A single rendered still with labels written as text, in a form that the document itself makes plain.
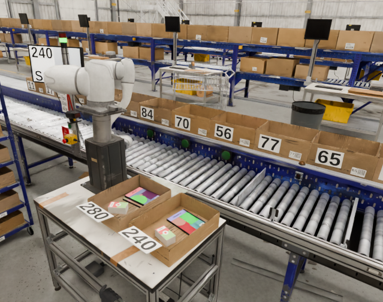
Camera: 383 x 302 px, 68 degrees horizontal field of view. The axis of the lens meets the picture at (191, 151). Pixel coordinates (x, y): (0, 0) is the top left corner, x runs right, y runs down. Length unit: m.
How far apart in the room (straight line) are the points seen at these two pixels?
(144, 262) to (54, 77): 1.10
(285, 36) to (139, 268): 5.97
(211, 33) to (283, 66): 2.02
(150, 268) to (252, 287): 1.14
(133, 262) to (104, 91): 0.91
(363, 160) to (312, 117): 2.73
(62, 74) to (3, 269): 1.61
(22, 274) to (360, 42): 6.16
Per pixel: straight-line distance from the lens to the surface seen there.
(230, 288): 2.31
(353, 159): 2.06
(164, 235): 1.45
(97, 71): 1.67
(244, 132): 2.20
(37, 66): 2.76
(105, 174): 1.81
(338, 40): 6.50
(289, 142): 2.10
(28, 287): 2.52
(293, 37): 6.69
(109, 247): 1.50
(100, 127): 1.76
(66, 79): 1.75
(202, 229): 1.44
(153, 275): 1.35
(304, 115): 4.70
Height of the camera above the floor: 1.74
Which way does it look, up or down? 24 degrees down
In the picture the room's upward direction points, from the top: 2 degrees clockwise
